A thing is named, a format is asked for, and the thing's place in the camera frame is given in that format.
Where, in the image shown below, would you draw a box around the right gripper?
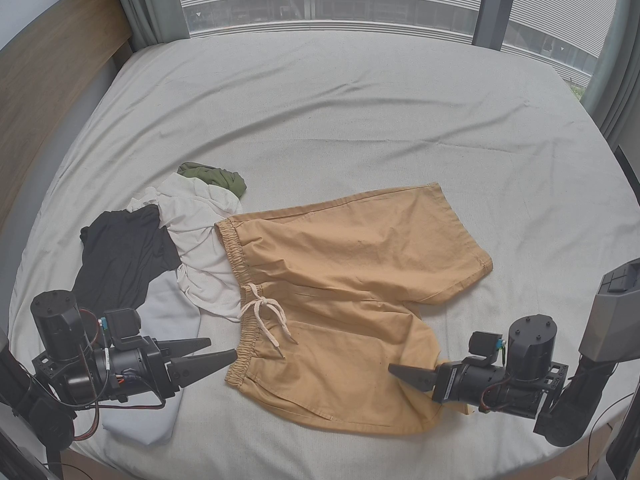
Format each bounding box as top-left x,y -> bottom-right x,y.
388,359 -> 507,406

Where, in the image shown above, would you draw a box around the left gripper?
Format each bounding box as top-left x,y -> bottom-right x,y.
102,335 -> 237,404

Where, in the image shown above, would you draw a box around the tan shorts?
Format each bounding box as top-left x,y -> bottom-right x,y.
214,182 -> 495,437

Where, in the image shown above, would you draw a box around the pale grey garment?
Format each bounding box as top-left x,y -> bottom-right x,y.
101,273 -> 202,447

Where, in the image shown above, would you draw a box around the white garment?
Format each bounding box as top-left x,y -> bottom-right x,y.
125,173 -> 247,322

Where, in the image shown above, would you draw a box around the black T-shirt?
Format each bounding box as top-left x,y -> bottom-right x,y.
72,205 -> 182,315

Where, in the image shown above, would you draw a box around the green garment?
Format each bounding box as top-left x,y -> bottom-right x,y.
177,161 -> 249,202

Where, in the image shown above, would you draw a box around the bed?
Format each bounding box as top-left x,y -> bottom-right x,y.
0,0 -> 640,480

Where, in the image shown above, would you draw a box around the grey-green curtain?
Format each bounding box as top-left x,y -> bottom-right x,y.
580,0 -> 640,155
107,0 -> 193,55

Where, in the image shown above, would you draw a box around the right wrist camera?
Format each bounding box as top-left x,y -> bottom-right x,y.
468,331 -> 503,367

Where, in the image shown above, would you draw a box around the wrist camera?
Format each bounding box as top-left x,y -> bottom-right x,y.
468,331 -> 503,367
102,308 -> 151,351

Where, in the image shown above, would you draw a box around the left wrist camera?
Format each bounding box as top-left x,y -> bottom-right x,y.
102,308 -> 151,351

